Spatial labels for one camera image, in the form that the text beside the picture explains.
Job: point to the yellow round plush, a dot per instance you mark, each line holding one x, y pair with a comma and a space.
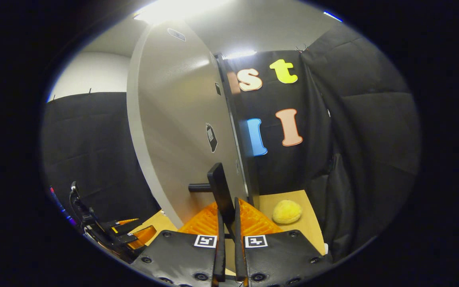
287, 211

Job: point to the long ceiling light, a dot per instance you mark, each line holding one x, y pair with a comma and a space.
173, 10
333, 16

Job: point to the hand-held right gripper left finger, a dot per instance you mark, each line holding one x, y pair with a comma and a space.
220, 247

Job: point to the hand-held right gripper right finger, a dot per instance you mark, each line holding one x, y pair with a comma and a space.
238, 247

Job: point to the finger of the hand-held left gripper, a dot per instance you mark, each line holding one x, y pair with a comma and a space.
140, 238
124, 226

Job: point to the black backdrop cloth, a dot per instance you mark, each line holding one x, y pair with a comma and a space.
365, 119

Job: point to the dark grey cabinet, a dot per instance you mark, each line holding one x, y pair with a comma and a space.
245, 167

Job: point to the cream cabinet door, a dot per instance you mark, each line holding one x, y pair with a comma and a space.
173, 119

